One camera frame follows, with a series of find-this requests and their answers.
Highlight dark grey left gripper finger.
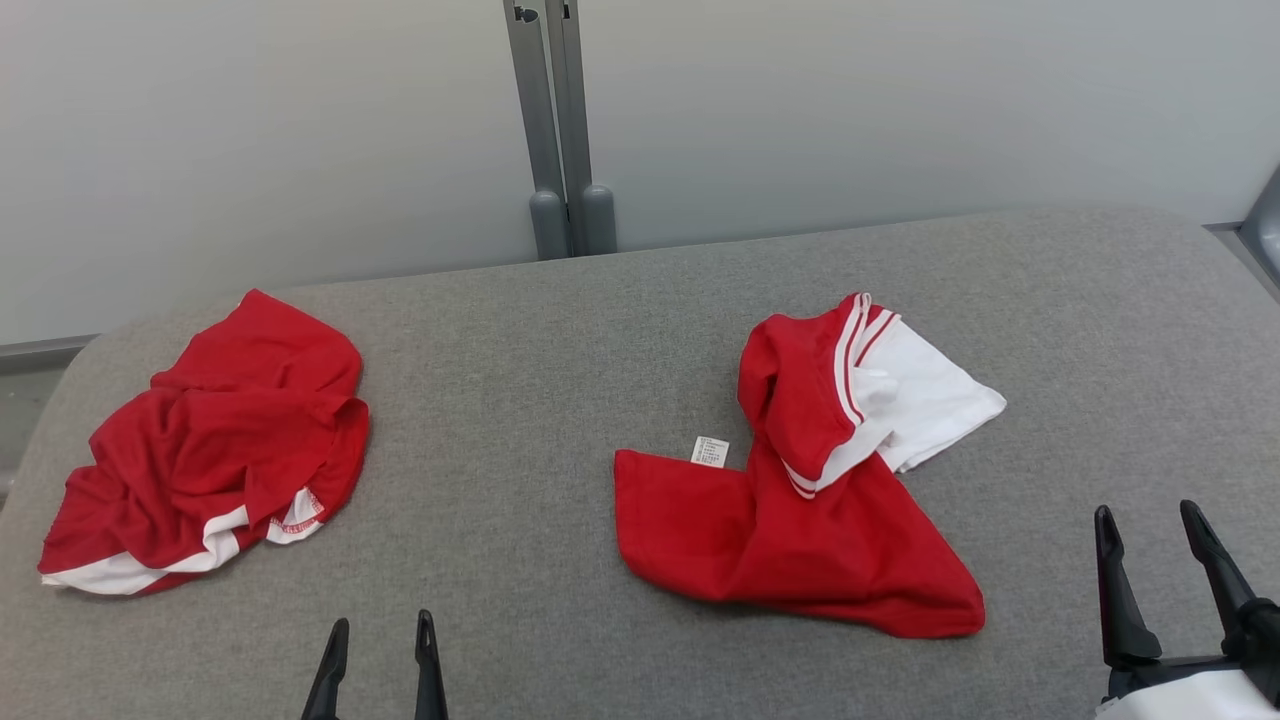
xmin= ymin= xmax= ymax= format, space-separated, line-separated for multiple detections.
xmin=301 ymin=618 xmax=351 ymax=720
xmin=415 ymin=609 xmax=450 ymax=720

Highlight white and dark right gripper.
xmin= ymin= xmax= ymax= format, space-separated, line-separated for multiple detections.
xmin=1093 ymin=500 xmax=1280 ymax=720

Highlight red shorts with white stripe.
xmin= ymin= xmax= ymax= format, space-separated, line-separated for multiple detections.
xmin=38 ymin=288 xmax=371 ymax=598

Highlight red shirt with white sleeve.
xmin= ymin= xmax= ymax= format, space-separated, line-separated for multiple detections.
xmin=613 ymin=291 xmax=1008 ymax=640

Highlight grey partition frame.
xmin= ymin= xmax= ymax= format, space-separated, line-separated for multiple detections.
xmin=1205 ymin=165 xmax=1280 ymax=301

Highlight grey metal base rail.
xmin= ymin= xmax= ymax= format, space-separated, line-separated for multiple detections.
xmin=0 ymin=334 xmax=101 ymax=377

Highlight grey metal post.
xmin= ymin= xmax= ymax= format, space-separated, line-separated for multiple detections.
xmin=503 ymin=0 xmax=572 ymax=262
xmin=545 ymin=0 xmax=618 ymax=257

